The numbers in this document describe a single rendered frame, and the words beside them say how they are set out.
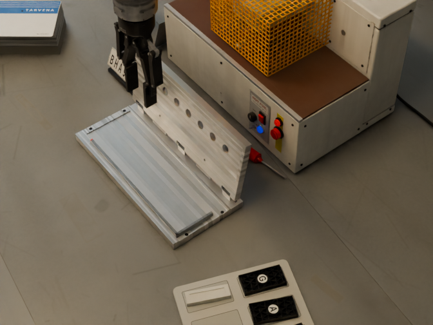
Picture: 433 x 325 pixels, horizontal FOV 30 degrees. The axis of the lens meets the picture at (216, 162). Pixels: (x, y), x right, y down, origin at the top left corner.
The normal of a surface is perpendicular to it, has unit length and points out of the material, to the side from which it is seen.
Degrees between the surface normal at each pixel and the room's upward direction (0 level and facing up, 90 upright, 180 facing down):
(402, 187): 0
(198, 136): 79
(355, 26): 90
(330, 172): 0
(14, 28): 0
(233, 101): 90
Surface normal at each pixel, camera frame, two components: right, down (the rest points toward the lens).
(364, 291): -0.02, -0.65
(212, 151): -0.78, 0.34
